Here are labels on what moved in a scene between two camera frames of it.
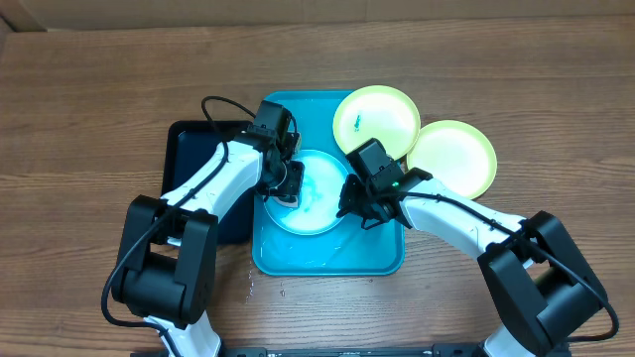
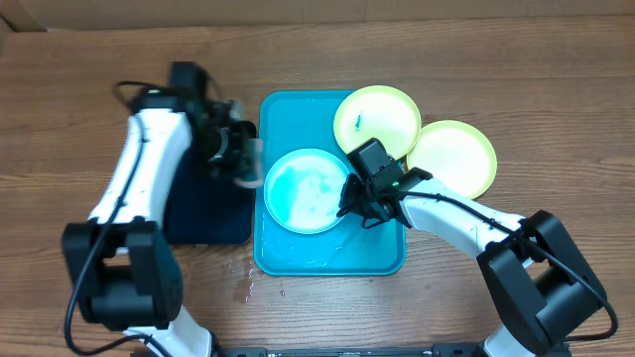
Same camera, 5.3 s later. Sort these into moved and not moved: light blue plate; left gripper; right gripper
Moved: left gripper
Not moved: right gripper; light blue plate
